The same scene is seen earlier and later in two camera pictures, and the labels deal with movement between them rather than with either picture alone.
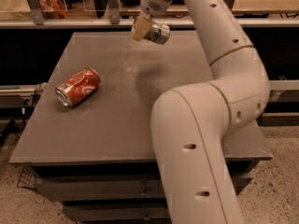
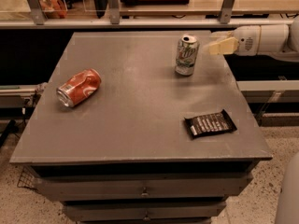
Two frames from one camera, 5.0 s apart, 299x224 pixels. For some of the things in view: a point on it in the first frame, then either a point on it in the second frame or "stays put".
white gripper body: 151,4 → 247,41
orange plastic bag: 52,7 stays put
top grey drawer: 108,189 stays put
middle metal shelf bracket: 113,4 stays put
